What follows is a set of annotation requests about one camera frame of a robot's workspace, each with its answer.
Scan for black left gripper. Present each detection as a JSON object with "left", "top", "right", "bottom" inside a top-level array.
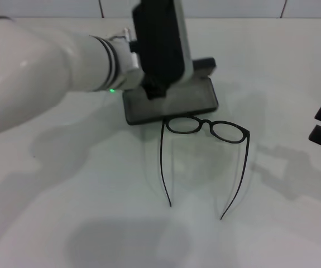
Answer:
[{"left": 141, "top": 75, "right": 169, "bottom": 101}]

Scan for black glasses case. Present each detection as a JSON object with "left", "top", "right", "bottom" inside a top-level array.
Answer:
[{"left": 122, "top": 57, "right": 220, "bottom": 126}]

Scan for black glasses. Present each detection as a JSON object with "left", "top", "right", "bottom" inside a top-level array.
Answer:
[{"left": 160, "top": 116, "right": 251, "bottom": 221}]

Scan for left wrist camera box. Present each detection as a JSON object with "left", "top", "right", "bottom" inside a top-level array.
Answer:
[{"left": 132, "top": 0, "right": 195, "bottom": 85}]

